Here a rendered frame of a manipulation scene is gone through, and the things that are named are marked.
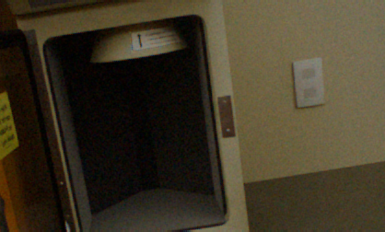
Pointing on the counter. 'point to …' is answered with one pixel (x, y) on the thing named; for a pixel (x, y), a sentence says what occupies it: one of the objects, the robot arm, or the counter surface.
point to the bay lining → (134, 121)
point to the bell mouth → (136, 40)
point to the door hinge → (50, 129)
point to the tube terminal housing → (58, 21)
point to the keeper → (226, 116)
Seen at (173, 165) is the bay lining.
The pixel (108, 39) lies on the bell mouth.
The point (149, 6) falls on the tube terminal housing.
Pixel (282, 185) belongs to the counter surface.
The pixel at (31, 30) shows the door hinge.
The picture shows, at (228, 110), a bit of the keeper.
